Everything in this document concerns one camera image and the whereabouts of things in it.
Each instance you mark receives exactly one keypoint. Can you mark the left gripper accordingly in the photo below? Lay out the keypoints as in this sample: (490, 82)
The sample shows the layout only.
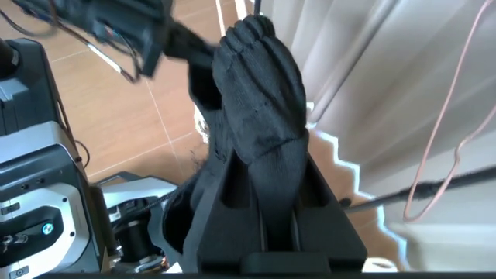
(151, 38)

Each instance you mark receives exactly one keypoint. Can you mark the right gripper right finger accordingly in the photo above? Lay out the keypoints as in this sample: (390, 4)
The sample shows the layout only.
(329, 240)

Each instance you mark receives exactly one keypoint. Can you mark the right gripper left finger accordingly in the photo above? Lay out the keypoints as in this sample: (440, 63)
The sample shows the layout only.
(224, 232)

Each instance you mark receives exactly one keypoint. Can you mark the black shorts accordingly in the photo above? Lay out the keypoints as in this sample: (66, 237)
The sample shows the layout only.
(259, 97)

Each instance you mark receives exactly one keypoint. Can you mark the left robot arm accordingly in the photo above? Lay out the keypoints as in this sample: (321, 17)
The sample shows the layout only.
(58, 5)

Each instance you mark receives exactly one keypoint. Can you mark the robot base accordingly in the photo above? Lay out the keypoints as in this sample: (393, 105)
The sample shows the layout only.
(38, 193)

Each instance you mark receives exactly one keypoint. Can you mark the pink clothes hanger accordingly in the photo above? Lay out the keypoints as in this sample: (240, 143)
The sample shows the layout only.
(405, 211)

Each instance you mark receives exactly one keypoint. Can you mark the black clothes rack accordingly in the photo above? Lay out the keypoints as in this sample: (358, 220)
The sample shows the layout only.
(426, 188)

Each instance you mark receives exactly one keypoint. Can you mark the beige curtain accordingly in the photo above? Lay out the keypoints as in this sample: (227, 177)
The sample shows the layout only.
(387, 77)

